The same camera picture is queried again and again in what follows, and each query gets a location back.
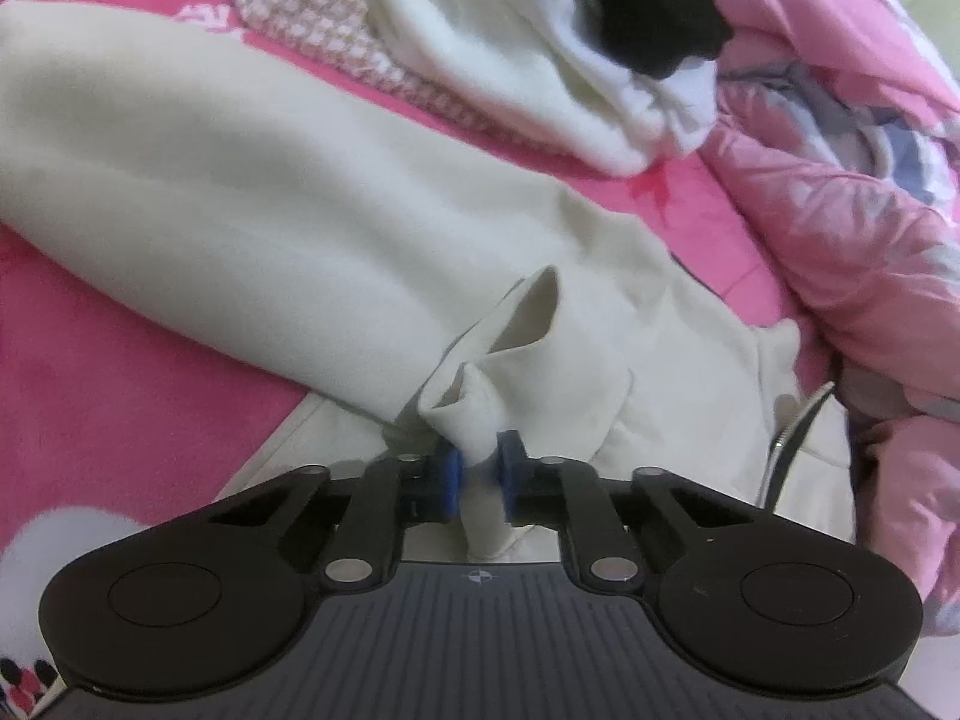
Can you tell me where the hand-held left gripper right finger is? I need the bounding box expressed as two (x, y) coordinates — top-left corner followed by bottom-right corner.
(496, 430), (755, 593)

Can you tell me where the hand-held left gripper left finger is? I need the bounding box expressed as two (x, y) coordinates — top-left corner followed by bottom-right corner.
(214, 446), (462, 592)

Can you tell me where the pink floral bed sheet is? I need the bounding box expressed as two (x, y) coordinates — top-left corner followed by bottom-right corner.
(0, 0), (848, 720)

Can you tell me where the black garment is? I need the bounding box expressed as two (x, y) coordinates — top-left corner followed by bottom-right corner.
(566, 0), (734, 80)

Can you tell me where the pink checkered garment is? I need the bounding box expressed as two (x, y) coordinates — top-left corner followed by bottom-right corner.
(229, 0), (488, 125)

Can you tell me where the pink and grey quilt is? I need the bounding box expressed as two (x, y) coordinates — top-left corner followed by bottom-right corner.
(697, 0), (960, 638)

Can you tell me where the beige garment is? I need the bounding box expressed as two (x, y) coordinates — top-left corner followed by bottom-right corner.
(0, 0), (856, 563)

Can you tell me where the white garment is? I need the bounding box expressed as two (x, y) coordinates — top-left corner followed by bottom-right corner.
(367, 0), (721, 173)

